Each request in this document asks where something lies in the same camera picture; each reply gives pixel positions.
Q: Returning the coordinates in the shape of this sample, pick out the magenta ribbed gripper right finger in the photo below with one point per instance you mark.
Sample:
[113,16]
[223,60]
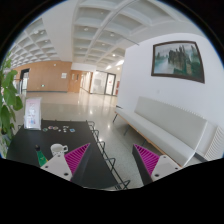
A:
[151,166]

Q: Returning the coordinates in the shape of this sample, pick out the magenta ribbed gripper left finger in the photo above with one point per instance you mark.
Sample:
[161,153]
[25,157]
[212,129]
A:
[65,165]

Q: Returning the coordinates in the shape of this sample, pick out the white polka dot mug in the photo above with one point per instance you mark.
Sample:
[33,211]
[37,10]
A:
[58,149]

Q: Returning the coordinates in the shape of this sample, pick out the green glass bottle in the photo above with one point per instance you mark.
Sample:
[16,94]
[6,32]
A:
[41,158]

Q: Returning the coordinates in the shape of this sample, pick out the long white bench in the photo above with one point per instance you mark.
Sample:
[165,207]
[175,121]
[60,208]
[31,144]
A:
[177,132]

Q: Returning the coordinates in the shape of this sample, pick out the acrylic sign stand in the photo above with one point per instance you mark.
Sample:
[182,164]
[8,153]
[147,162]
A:
[32,117]

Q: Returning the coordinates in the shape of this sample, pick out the green leafy potted plant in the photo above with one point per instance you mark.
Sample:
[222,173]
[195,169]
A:
[10,102]

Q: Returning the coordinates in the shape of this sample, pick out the framed landscape painting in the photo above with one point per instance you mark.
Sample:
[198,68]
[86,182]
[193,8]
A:
[178,59]

